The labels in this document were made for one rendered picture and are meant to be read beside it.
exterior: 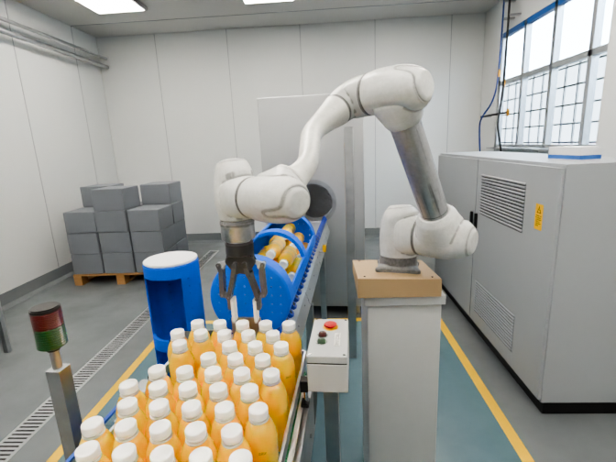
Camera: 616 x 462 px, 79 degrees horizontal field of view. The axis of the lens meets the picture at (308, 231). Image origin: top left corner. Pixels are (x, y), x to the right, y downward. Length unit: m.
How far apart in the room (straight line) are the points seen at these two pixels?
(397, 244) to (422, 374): 0.56
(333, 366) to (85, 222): 4.56
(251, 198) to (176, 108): 6.02
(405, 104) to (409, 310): 0.82
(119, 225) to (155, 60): 3.05
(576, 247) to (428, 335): 1.06
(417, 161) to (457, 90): 5.44
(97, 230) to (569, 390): 4.79
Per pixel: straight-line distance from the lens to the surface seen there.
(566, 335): 2.58
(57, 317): 1.07
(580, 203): 2.36
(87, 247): 5.33
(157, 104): 6.95
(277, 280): 1.27
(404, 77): 1.16
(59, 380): 1.14
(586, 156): 2.53
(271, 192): 0.80
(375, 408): 1.81
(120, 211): 5.00
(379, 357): 1.68
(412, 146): 1.26
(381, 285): 1.51
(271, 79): 6.47
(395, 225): 1.56
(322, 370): 0.98
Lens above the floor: 1.60
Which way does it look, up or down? 13 degrees down
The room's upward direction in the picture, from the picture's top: 3 degrees counter-clockwise
